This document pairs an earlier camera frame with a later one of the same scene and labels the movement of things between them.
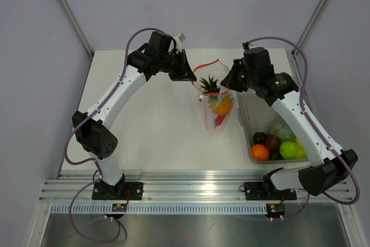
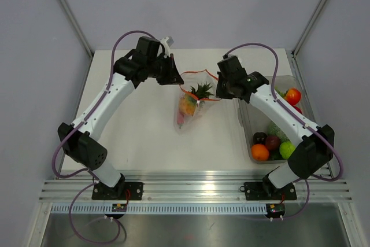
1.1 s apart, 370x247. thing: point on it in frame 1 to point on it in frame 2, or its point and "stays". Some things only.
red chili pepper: x=219 y=120 to x=180 y=118
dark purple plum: x=259 y=137 stays
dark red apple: x=273 y=142 stays
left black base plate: x=100 y=191 stays
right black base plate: x=266 y=191 stays
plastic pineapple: x=219 y=102 to x=188 y=103
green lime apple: x=288 y=150 stays
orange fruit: x=259 y=152 stays
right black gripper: x=229 y=81 to x=220 y=93
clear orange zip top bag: x=218 y=100 to x=198 y=96
